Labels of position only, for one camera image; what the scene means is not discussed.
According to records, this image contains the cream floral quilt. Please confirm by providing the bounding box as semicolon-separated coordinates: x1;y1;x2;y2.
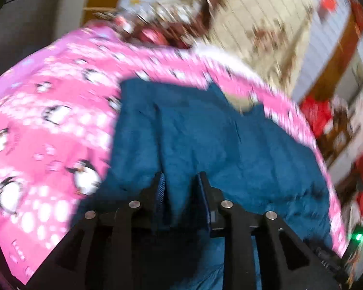
206;0;315;95

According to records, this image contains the wooden chair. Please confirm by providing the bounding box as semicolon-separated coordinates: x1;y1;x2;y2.
317;95;361;168

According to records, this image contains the teal quilted puffer jacket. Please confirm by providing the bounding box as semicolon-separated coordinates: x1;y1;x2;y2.
71;78;333;289

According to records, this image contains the pink penguin print bedspread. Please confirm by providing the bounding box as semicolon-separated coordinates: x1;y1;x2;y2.
0;26;348;283

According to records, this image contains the red gift bag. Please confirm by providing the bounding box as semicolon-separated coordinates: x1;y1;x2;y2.
300;96;333;138

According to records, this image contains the grey refrigerator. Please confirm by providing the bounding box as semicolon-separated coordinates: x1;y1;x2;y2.
0;0;59;76

